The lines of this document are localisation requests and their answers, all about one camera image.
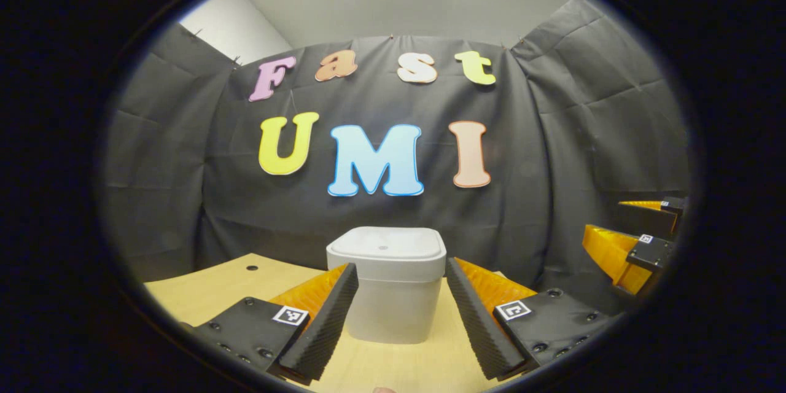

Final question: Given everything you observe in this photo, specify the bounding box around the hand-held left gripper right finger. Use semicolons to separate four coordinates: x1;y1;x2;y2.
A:
445;257;615;381

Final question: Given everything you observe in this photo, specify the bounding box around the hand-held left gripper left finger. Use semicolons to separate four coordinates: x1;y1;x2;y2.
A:
195;262;360;386

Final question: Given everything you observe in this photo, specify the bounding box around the white desktop garbage bin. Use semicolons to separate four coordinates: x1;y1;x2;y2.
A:
326;226;447;345

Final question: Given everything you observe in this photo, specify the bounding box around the wooden desktop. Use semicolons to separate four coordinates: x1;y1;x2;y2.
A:
142;252;510;393

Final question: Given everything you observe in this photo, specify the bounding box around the black backdrop cloth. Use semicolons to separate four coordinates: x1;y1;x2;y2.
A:
98;0;691;320

